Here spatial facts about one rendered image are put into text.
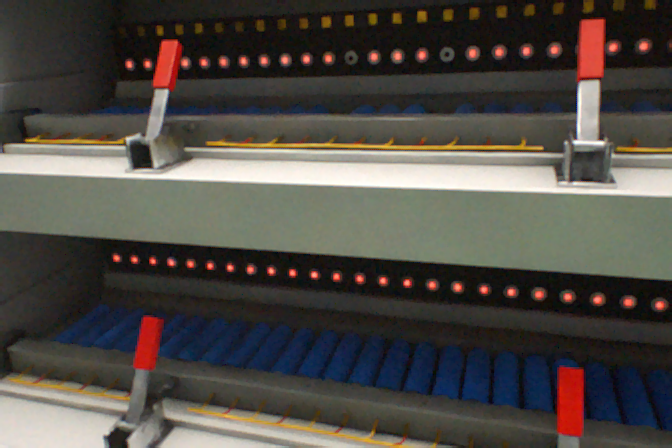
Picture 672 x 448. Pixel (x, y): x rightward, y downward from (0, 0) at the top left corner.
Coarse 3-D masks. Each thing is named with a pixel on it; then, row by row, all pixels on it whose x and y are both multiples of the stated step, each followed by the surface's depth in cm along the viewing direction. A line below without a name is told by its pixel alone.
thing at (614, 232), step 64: (0, 128) 45; (0, 192) 40; (64, 192) 38; (128, 192) 37; (192, 192) 35; (256, 192) 34; (320, 192) 33; (384, 192) 31; (448, 192) 30; (512, 192) 29; (576, 192) 28; (640, 192) 28; (384, 256) 33; (448, 256) 32; (512, 256) 30; (576, 256) 29; (640, 256) 29
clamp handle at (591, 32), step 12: (588, 24) 31; (600, 24) 31; (588, 36) 31; (600, 36) 31; (588, 48) 31; (600, 48) 30; (588, 60) 30; (600, 60) 30; (588, 72) 30; (600, 72) 30; (588, 84) 30; (588, 96) 30; (588, 108) 30; (588, 120) 30; (588, 132) 30
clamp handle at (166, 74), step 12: (168, 48) 39; (180, 48) 39; (168, 60) 38; (156, 72) 38; (168, 72) 38; (156, 84) 38; (168, 84) 38; (156, 96) 38; (168, 96) 38; (156, 108) 38; (156, 120) 38; (156, 132) 37
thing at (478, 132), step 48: (48, 144) 47; (96, 144) 45; (192, 144) 43; (240, 144) 39; (288, 144) 38; (336, 144) 37; (384, 144) 38; (432, 144) 37; (480, 144) 36; (528, 144) 35; (624, 144) 34
